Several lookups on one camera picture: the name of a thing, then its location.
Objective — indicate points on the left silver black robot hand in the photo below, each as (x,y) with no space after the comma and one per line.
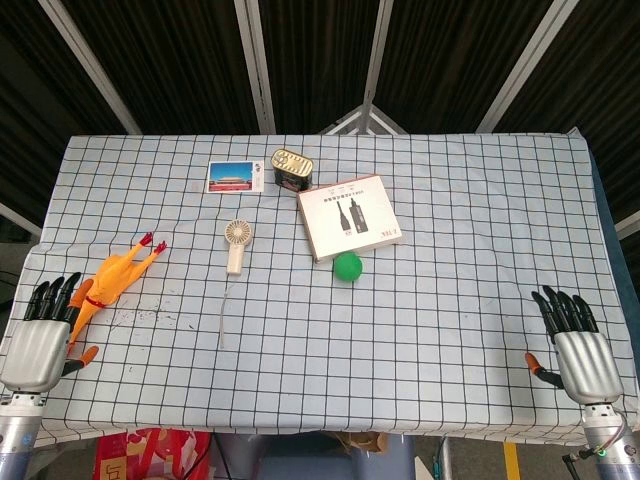
(35,345)

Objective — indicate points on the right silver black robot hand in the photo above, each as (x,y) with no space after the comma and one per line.
(585,357)

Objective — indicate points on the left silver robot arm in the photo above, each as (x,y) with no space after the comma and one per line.
(17,435)

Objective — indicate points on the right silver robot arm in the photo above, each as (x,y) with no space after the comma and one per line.
(610,442)

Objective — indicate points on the cream handheld fan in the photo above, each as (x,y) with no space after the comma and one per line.
(237,242)

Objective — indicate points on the orange rubber chicken toy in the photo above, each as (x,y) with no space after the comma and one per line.
(102,287)

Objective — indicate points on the red printed bag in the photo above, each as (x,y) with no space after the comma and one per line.
(150,455)

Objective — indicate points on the brown paper bag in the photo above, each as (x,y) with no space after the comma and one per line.
(362,441)

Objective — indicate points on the green ball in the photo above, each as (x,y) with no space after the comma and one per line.
(348,267)

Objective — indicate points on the photo postcard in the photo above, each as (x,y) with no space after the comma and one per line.
(235,177)

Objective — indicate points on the checkered tablecloth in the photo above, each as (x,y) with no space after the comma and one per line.
(320,350)

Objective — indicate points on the blue chair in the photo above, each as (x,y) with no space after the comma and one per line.
(335,460)

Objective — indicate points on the white product box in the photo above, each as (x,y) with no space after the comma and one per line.
(350,217)

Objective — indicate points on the black gold tin can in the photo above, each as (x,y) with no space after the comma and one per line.
(292,170)

